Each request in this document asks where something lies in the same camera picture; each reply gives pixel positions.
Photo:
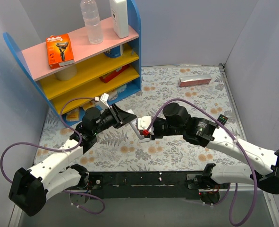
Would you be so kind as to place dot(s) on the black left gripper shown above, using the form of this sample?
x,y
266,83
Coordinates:
x,y
116,116

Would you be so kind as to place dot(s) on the white orange soap pack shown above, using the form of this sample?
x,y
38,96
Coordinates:
x,y
112,95

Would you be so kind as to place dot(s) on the red silver long box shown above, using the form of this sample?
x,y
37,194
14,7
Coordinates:
x,y
196,80

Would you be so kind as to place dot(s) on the white plastic bottle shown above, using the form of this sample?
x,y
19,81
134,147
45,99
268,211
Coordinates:
x,y
119,16

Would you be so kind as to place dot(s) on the black TV remote control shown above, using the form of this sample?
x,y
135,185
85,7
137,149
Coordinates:
x,y
222,119

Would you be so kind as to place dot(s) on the teal soap pack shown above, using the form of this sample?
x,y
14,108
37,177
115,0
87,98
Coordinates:
x,y
121,88

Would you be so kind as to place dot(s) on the red flat box on shelf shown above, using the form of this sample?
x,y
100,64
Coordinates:
x,y
111,75

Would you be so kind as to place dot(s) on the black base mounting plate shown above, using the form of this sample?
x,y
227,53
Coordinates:
x,y
149,184

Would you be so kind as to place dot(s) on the blue white cylindrical can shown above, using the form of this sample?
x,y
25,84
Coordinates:
x,y
114,52

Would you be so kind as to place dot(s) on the orange razor box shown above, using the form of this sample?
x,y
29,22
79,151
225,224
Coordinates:
x,y
59,51

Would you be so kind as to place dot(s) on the beige cylindrical container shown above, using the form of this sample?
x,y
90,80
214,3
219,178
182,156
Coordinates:
x,y
67,73

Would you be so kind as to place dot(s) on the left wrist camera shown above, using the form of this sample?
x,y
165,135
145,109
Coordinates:
x,y
102,101

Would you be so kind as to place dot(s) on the aluminium table edge rail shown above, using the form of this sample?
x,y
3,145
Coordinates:
x,y
231,99

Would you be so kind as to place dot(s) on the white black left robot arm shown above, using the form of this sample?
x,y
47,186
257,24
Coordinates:
x,y
31,188

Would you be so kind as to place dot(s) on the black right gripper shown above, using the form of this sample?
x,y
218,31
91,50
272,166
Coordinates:
x,y
156,129

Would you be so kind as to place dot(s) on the blue shelf unit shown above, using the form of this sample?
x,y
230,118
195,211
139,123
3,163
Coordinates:
x,y
91,63

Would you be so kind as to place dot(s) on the yellow pack on shelf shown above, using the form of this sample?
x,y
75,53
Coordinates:
x,y
73,115

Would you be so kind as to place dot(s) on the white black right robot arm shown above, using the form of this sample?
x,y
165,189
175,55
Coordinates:
x,y
258,166

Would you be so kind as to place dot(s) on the white battery cover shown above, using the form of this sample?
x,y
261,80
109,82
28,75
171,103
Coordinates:
x,y
144,139

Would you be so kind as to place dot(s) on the clear plastic water bottle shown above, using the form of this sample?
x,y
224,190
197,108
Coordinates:
x,y
92,21

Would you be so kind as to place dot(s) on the white remote control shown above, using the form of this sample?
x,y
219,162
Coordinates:
x,y
133,125

